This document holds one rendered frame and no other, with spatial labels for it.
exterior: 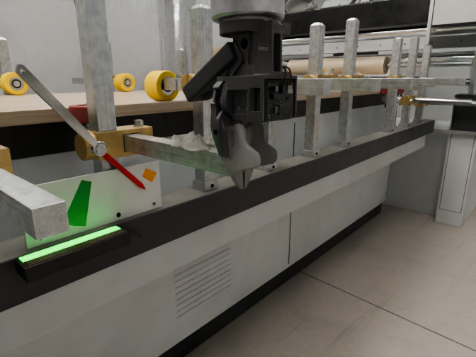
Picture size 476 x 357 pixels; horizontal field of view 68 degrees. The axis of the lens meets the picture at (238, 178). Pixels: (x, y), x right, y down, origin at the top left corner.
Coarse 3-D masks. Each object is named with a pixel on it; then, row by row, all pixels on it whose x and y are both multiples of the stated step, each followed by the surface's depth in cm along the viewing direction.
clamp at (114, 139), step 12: (96, 132) 62; (108, 132) 63; (120, 132) 65; (132, 132) 66; (144, 132) 68; (84, 144) 61; (108, 144) 63; (120, 144) 65; (84, 156) 62; (96, 156) 63; (120, 156) 65
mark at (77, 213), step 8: (80, 184) 61; (88, 184) 62; (80, 192) 61; (88, 192) 62; (72, 200) 60; (80, 200) 61; (88, 200) 62; (72, 208) 60; (80, 208) 61; (72, 216) 61; (80, 216) 62; (72, 224) 61; (80, 224) 62
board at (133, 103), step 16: (0, 96) 119; (16, 96) 119; (32, 96) 119; (64, 96) 119; (80, 96) 119; (128, 96) 119; (144, 96) 119; (176, 96) 119; (304, 96) 144; (336, 96) 165; (0, 112) 66; (16, 112) 68; (32, 112) 70; (48, 112) 72; (128, 112) 86; (144, 112) 89; (160, 112) 93
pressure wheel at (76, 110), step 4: (76, 104) 76; (80, 104) 76; (84, 104) 76; (72, 108) 71; (76, 108) 71; (80, 108) 71; (84, 108) 71; (72, 112) 72; (76, 112) 71; (80, 112) 71; (84, 112) 71; (76, 116) 71; (80, 116) 71; (84, 116) 71; (80, 120) 71; (84, 120) 71; (88, 120) 72; (84, 124) 75; (88, 124) 74
